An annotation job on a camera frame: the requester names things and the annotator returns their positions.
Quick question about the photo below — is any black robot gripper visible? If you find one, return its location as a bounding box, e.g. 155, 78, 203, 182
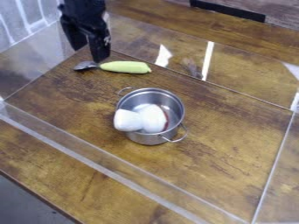
59, 0, 111, 63

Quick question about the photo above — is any silver metal pot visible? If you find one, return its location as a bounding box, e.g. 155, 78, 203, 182
114, 87, 188, 145

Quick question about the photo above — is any white and red plush mushroom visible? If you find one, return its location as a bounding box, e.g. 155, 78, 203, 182
114, 104, 168, 134

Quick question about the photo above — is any black bar in background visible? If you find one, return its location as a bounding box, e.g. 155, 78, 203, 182
190, 0, 267, 23

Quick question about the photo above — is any yellow handled metal spoon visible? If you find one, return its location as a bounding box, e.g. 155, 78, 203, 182
74, 61, 152, 74

